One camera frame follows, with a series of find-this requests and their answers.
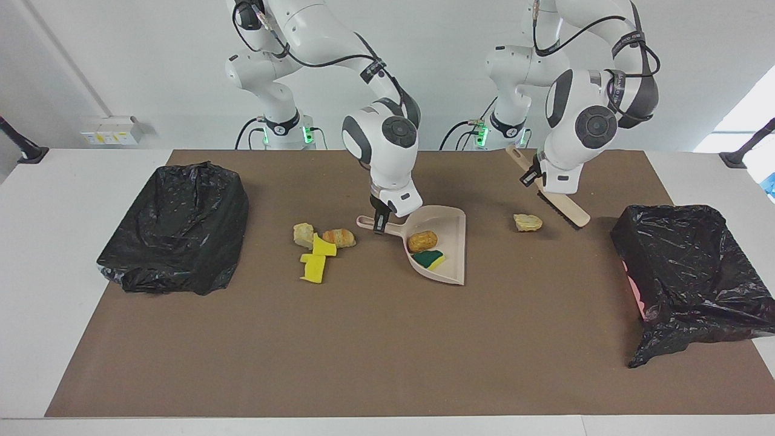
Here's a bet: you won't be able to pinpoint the orange striped croissant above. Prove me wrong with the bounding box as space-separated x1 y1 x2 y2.
322 228 357 249

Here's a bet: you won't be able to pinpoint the brown bread roll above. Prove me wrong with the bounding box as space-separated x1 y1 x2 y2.
406 230 438 254

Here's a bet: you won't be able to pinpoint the beige brush black bristles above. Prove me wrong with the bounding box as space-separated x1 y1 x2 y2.
505 144 592 230

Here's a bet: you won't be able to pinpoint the green yellow sponge piece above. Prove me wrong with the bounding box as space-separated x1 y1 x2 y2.
411 249 446 271

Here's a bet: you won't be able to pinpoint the beige plastic dustpan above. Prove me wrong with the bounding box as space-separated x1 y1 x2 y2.
355 205 467 286

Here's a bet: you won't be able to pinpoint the notched yellow sponge piece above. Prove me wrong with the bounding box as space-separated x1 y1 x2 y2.
299 254 328 285

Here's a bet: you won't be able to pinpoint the pink plastic bin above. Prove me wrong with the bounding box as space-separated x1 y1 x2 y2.
627 276 647 322

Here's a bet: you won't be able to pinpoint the black plastic trash bag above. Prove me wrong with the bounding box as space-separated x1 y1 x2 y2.
610 204 775 369
96 160 250 296

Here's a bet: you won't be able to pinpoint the brown table mat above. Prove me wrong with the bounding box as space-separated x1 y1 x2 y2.
45 149 775 418

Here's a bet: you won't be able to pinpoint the black base power cable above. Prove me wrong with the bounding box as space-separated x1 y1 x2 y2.
234 116 328 151
438 94 498 151

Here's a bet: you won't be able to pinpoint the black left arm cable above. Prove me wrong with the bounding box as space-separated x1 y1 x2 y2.
532 0 661 122

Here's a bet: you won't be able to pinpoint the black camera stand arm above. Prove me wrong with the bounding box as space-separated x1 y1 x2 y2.
0 116 50 165
719 117 775 170

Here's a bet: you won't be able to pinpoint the white wall socket box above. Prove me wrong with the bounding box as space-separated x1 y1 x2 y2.
81 116 145 147

